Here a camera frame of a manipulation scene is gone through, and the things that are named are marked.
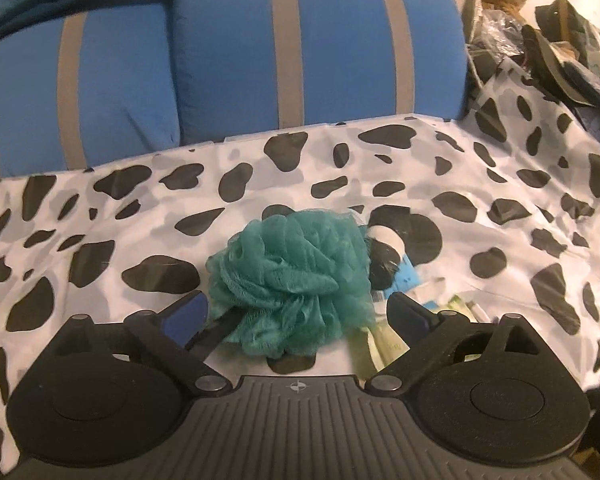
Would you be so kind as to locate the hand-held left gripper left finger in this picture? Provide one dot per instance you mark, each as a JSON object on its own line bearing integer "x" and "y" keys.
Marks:
{"x": 186, "y": 316}

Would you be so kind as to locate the black and white cloth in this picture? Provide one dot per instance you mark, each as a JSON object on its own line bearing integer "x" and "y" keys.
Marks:
{"x": 380, "y": 266}

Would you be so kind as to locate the clear plastic bag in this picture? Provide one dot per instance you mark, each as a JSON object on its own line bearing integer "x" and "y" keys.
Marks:
{"x": 497, "y": 30}

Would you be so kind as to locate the dark bag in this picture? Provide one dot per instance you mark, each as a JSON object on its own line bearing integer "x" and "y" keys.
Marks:
{"x": 570, "y": 55}

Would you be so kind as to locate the blue grey striped pillow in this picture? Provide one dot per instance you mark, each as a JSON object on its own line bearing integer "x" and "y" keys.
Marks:
{"x": 340, "y": 50}
{"x": 120, "y": 90}

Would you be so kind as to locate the blue packet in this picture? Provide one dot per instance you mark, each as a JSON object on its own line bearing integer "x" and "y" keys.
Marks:
{"x": 409, "y": 272}

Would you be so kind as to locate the cow print bed sheet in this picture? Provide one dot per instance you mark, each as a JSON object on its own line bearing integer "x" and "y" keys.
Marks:
{"x": 130, "y": 210}

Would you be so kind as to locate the teal mesh bath loofah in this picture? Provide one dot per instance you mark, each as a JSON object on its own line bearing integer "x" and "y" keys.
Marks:
{"x": 290, "y": 275}

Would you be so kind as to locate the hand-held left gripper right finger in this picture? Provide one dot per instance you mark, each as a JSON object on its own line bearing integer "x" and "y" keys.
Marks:
{"x": 404, "y": 314}

